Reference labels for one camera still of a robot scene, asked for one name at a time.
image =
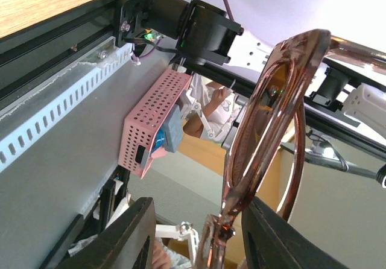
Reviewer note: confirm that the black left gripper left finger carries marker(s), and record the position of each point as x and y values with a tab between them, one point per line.
127	243

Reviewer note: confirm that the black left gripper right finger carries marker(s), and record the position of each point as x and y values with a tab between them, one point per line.
270	242

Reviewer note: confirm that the brown translucent sunglasses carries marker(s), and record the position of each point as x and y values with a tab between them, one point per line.
248	159

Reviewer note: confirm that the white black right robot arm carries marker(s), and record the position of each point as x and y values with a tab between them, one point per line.
207	38

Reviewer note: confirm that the pink perforated box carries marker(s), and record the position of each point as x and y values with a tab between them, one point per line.
146	118

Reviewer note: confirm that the light blue slotted cable duct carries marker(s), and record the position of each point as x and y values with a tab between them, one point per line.
26	123

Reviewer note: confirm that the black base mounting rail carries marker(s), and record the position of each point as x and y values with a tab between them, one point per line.
30	56

